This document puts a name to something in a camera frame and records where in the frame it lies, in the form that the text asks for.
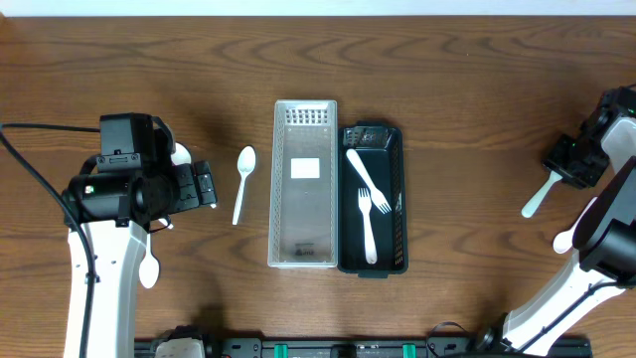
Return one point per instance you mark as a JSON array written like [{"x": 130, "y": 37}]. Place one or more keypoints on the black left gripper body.
[{"x": 204, "y": 183}]

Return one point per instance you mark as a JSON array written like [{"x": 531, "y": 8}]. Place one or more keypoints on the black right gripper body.
[{"x": 566, "y": 169}]

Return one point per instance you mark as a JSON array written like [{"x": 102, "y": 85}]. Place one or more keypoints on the white plastic spoon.
[
  {"x": 245, "y": 165},
  {"x": 149, "y": 269},
  {"x": 166, "y": 222},
  {"x": 180, "y": 155}
]

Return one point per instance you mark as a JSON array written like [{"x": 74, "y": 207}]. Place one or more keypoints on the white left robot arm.
[{"x": 109, "y": 233}]

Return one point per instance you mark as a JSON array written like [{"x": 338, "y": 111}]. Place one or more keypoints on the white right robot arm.
[{"x": 602, "y": 264}]

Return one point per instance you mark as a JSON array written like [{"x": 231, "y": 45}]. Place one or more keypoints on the clear perforated plastic basket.
[{"x": 303, "y": 212}]

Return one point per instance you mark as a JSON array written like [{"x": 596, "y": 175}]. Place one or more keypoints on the black perforated plastic basket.
[{"x": 373, "y": 233}]

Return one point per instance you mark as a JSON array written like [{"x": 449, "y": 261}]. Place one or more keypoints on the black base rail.
[{"x": 189, "y": 341}]

